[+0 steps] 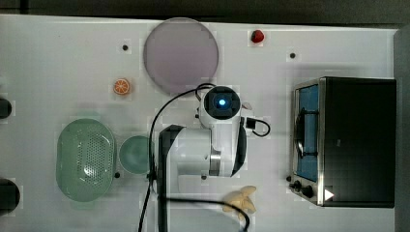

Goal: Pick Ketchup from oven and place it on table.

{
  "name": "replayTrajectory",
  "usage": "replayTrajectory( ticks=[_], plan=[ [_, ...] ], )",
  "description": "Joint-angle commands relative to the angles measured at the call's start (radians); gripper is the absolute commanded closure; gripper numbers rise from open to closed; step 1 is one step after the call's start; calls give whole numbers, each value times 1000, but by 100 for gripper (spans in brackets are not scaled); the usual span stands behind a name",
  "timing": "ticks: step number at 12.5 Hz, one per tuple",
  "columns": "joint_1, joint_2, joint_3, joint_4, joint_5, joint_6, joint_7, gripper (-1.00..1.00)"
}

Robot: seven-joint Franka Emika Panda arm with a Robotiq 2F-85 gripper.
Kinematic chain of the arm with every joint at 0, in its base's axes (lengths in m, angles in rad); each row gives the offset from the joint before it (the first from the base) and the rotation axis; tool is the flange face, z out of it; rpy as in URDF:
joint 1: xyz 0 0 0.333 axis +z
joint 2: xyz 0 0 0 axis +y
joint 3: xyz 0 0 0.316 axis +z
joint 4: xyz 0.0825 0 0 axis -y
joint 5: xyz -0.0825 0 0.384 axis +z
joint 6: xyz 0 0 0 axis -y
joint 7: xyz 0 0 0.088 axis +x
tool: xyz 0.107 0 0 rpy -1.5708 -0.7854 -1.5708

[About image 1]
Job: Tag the green cup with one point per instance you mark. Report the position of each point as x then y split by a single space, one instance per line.
134 155

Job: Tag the strawberry toy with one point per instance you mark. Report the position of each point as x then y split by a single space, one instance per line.
257 36

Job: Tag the round lilac plate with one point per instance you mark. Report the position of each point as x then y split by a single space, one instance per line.
179 54

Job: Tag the green oval colander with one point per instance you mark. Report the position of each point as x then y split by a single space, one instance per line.
86 160

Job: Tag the yellow banana bunch toy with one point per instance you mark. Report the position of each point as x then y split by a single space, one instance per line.
241 200

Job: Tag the black round bowl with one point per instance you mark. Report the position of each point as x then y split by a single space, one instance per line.
5 108

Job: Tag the black pot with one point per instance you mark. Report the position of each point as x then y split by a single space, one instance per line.
9 196

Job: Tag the orange slice toy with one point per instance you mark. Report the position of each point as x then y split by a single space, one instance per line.
122 87

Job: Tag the silver black toaster oven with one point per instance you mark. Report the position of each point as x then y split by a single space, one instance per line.
343 142

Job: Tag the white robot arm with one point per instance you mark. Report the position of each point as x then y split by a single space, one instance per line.
218 148

